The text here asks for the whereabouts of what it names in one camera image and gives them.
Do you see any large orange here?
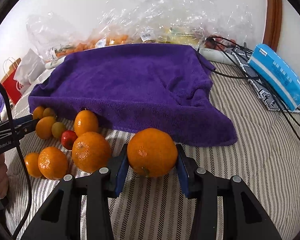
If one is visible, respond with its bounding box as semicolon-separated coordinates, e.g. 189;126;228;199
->
72;132;112;173

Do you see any yellow-green fruit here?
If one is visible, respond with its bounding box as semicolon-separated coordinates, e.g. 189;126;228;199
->
51;122;66;140
43;107;57;118

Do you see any small red tomato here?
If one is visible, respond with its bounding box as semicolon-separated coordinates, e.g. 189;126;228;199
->
61;130;77;150

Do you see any oval orange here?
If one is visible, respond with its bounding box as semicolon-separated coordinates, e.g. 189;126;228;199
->
36;116;56;140

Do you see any red paper shopping bag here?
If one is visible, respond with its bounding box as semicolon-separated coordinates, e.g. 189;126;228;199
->
0;57;28;105

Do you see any purple towel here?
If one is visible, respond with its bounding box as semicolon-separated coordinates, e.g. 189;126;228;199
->
28;43;237;147

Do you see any white plastic bag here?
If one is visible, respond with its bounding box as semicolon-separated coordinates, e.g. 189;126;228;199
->
13;49;45;86

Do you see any striped quilted mattress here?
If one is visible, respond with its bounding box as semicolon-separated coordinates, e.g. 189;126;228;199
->
5;61;300;240

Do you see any clear bag of oranges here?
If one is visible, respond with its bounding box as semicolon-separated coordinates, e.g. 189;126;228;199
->
26;12;129;62

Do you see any blue tissue pack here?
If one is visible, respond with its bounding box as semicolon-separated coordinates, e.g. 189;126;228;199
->
248;43;300;111

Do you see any clear bag of yellow fruit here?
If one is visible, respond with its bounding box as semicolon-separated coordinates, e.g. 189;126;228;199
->
94;0;255;48

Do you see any black cable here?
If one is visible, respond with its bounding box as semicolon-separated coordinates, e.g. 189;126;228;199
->
205;36;300;149

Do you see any brown wooden door frame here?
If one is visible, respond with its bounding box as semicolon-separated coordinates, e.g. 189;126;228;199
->
263;0;282;51

